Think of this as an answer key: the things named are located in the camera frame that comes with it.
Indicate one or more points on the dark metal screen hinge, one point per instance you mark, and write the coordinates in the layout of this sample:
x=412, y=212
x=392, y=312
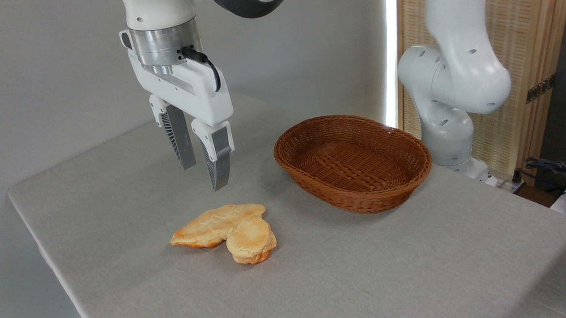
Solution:
x=541, y=88

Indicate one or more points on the long leaf-shaped bread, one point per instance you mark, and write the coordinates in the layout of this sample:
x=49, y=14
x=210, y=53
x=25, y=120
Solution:
x=204, y=226

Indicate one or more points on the round bread roll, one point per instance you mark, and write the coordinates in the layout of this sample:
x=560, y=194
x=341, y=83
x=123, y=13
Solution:
x=251, y=240

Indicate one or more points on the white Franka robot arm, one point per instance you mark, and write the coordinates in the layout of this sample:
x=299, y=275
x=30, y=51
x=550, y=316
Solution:
x=453, y=72

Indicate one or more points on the grey tablecloth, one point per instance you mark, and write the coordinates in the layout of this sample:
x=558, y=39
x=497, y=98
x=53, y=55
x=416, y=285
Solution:
x=366, y=271

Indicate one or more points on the brown wicker basket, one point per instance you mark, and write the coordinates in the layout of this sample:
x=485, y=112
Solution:
x=356, y=167

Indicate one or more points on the wooden slatted folding screen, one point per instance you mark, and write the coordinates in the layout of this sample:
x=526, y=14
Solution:
x=523, y=25

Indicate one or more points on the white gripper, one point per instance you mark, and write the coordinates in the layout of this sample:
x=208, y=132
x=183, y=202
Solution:
x=197, y=93

